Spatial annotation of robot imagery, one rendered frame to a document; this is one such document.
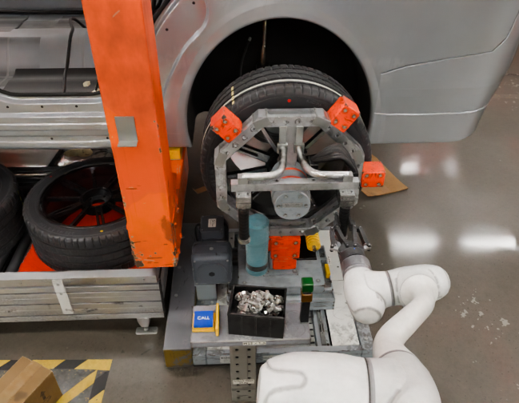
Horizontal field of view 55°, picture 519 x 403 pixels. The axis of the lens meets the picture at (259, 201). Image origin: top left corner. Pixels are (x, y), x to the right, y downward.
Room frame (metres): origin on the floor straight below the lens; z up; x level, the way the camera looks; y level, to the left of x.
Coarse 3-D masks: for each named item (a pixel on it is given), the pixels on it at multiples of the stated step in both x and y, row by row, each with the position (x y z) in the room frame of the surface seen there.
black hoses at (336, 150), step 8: (336, 144) 1.45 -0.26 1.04; (304, 152) 1.52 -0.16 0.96; (320, 152) 1.45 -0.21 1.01; (328, 152) 1.42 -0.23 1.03; (336, 152) 1.40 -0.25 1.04; (344, 152) 1.41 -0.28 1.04; (312, 160) 1.44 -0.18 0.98; (320, 160) 1.41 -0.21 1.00; (328, 160) 1.39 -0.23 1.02; (344, 160) 1.38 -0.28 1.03; (352, 160) 1.41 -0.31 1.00; (352, 168) 1.37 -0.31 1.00
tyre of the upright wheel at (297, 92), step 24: (264, 72) 1.75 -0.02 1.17; (288, 72) 1.73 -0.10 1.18; (312, 72) 1.77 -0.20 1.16; (240, 96) 1.64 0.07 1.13; (264, 96) 1.58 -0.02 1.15; (288, 96) 1.58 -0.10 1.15; (312, 96) 1.59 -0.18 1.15; (336, 96) 1.63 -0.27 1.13; (360, 120) 1.61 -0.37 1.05; (216, 144) 1.57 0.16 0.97; (360, 144) 1.59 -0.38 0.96
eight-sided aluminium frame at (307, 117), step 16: (256, 112) 1.54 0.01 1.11; (272, 112) 1.54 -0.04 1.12; (288, 112) 1.54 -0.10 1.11; (304, 112) 1.54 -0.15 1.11; (320, 112) 1.53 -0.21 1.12; (256, 128) 1.49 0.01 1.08; (336, 128) 1.51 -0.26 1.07; (224, 144) 1.53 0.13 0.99; (240, 144) 1.49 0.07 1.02; (352, 144) 1.51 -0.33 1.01; (224, 160) 1.49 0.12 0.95; (224, 176) 1.49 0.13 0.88; (224, 192) 1.49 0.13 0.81; (224, 208) 1.49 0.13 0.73; (336, 208) 1.51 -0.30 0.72; (272, 224) 1.54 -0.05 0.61; (288, 224) 1.54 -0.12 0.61; (304, 224) 1.54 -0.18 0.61; (320, 224) 1.51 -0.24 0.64
